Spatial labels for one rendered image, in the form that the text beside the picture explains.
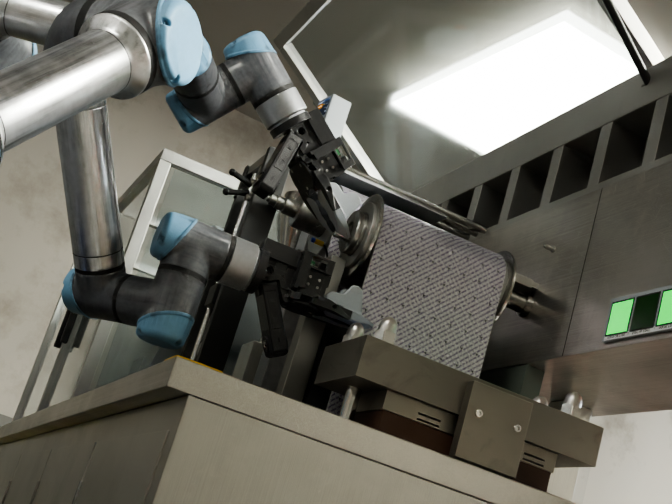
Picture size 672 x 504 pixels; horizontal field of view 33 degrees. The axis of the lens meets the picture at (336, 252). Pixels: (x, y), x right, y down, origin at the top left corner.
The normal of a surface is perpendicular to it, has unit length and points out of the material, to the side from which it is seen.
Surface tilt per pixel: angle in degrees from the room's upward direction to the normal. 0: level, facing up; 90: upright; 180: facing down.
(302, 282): 90
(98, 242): 118
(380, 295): 90
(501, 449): 90
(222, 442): 90
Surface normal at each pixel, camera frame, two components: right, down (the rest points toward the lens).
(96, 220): 0.30, 0.32
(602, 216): -0.89, -0.37
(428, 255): 0.37, -0.18
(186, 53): 0.94, 0.07
